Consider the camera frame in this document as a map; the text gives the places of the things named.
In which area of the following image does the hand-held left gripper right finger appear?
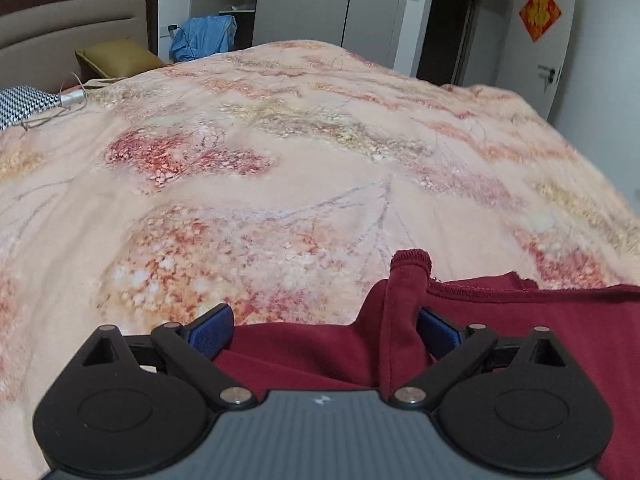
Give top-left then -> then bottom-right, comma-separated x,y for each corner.
390,307 -> 579,409

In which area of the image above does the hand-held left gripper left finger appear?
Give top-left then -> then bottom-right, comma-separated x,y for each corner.
69,303 -> 257,409

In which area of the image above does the dark red sweater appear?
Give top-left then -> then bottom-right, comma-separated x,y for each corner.
212,248 -> 640,480

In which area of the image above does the floral peach blanket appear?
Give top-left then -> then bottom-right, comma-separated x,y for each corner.
0,39 -> 640,406

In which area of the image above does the white room door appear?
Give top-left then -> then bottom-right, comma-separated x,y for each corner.
504,0 -> 577,122

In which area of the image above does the olive green pillow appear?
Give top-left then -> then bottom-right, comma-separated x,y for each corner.
74,37 -> 167,81

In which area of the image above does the houndstooth pillow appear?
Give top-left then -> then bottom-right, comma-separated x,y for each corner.
0,85 -> 64,132

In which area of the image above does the blue garment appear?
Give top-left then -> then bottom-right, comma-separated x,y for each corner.
169,14 -> 237,61

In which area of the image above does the red diamond door decoration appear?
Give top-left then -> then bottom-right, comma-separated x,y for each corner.
518,0 -> 563,44

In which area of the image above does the grey wardrobe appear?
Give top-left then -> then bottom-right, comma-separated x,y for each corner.
189,0 -> 441,74

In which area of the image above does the beige upholstered bed headboard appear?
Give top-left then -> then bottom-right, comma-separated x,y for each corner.
0,0 -> 160,63

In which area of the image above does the white charger cable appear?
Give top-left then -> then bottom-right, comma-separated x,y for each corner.
20,72 -> 90,128

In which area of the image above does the black door handle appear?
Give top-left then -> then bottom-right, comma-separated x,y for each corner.
537,63 -> 559,92

